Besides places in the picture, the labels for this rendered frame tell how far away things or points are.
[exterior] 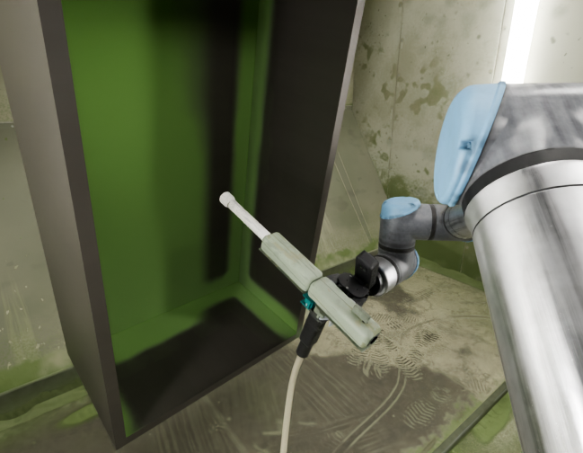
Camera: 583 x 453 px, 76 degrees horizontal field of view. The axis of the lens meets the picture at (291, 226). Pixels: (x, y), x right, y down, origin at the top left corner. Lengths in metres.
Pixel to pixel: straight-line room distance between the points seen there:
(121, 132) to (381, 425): 1.33
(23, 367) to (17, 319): 0.19
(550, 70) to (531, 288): 2.12
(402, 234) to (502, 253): 0.63
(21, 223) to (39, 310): 0.38
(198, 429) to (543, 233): 1.46
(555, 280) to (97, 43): 0.90
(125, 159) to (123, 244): 0.24
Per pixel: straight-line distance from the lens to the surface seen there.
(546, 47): 2.40
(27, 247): 1.93
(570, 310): 0.29
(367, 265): 0.79
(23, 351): 1.87
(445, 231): 0.95
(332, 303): 0.72
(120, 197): 1.07
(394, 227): 0.93
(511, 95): 0.39
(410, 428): 1.64
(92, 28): 0.96
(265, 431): 1.58
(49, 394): 1.91
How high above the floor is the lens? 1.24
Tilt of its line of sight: 20 degrees down
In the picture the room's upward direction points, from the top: straight up
